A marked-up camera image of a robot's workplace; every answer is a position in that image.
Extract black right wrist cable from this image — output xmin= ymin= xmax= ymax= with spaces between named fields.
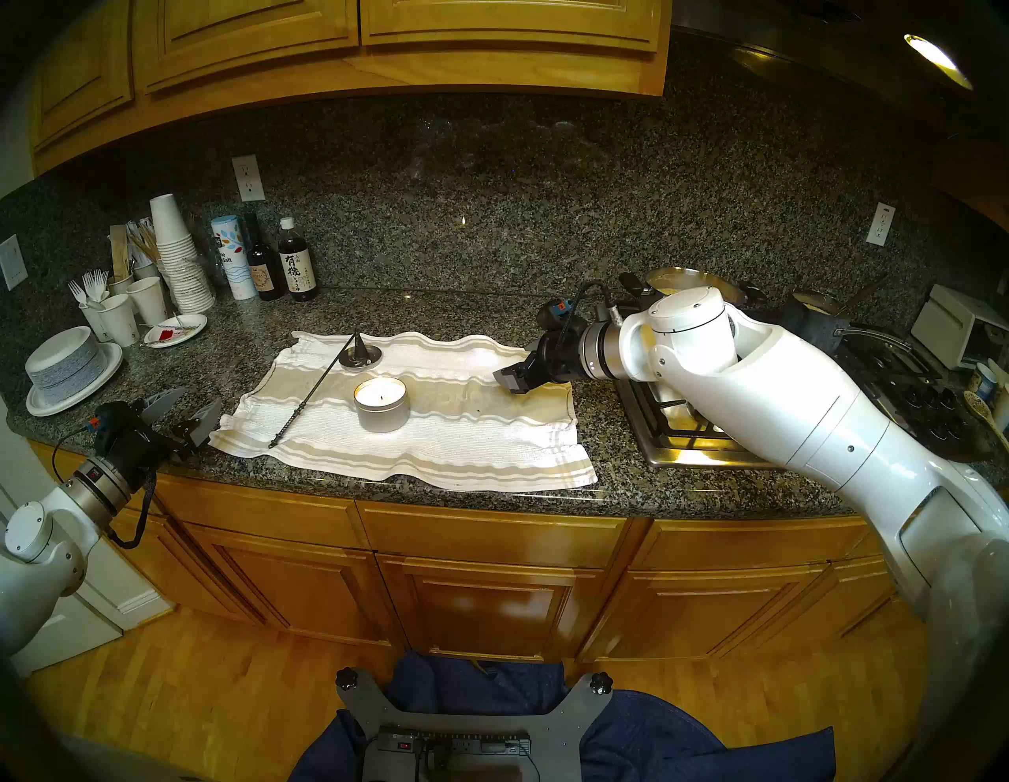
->
xmin=564 ymin=280 xmax=617 ymax=332

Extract dark blue cloth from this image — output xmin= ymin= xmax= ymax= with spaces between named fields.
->
xmin=288 ymin=650 xmax=836 ymax=782

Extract range hood lamp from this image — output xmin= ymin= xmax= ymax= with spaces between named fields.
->
xmin=904 ymin=33 xmax=973 ymax=90

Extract wooden spoon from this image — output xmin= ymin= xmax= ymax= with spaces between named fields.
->
xmin=963 ymin=390 xmax=1009 ymax=454

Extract stainless steel pan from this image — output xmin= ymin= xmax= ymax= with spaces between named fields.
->
xmin=619 ymin=266 xmax=746 ymax=312

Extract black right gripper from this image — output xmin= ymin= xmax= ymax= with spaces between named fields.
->
xmin=494 ymin=326 xmax=590 ymax=395

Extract black metal candle snuffer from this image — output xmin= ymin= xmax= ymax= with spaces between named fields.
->
xmin=268 ymin=330 xmax=373 ymax=450

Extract white panel door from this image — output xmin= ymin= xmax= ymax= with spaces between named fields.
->
xmin=0 ymin=410 xmax=174 ymax=677

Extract white blue salt canister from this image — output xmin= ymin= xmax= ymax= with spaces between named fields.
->
xmin=210 ymin=215 xmax=258 ymax=301

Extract wooden wall cabinet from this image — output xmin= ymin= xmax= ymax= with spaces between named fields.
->
xmin=30 ymin=0 xmax=673 ymax=176

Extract small white plate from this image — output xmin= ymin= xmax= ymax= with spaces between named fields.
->
xmin=143 ymin=313 xmax=208 ymax=348

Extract white light switch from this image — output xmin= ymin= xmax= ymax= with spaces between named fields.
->
xmin=0 ymin=234 xmax=29 ymax=291

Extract stack of grey paper plates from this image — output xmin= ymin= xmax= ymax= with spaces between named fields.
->
xmin=26 ymin=326 xmax=107 ymax=408

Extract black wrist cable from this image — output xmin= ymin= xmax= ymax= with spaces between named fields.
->
xmin=51 ymin=426 xmax=158 ymax=550
xmin=564 ymin=280 xmax=617 ymax=332

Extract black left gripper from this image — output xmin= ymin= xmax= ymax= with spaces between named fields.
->
xmin=109 ymin=386 xmax=224 ymax=486

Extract silver tin candle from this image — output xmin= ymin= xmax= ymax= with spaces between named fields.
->
xmin=353 ymin=376 xmax=411 ymax=433

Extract stack of white paper cups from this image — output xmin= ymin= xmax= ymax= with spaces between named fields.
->
xmin=149 ymin=193 xmax=215 ymax=315

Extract white toaster oven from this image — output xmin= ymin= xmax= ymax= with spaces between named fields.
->
xmin=910 ymin=284 xmax=1009 ymax=371

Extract bamboo chopsticks bundle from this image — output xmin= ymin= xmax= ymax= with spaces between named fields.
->
xmin=126 ymin=221 xmax=162 ymax=265

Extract steel gas stove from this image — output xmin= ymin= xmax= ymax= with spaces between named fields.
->
xmin=611 ymin=300 xmax=994 ymax=470

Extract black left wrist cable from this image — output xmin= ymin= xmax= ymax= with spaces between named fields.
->
xmin=51 ymin=426 xmax=158 ymax=550

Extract wooden base cabinet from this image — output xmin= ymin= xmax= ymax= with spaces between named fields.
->
xmin=32 ymin=441 xmax=907 ymax=667

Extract large white plate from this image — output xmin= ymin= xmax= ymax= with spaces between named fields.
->
xmin=26 ymin=341 xmax=125 ymax=417

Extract dark glass bottle beige label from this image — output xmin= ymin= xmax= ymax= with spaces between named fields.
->
xmin=243 ymin=213 xmax=285 ymax=301

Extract white beige striped towel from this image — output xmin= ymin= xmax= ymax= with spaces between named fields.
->
xmin=209 ymin=330 xmax=598 ymax=493

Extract dark cooking pot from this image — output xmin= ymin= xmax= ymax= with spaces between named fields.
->
xmin=780 ymin=290 xmax=848 ymax=356

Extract dark range hood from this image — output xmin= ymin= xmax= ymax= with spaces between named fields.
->
xmin=670 ymin=0 xmax=1009 ymax=158

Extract soy sauce bottle white label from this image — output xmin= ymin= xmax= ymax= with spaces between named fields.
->
xmin=277 ymin=217 xmax=320 ymax=302

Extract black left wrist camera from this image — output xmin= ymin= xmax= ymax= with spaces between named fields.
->
xmin=91 ymin=400 xmax=139 ymax=434

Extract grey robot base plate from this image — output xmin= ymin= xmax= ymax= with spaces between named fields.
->
xmin=335 ymin=668 xmax=614 ymax=782

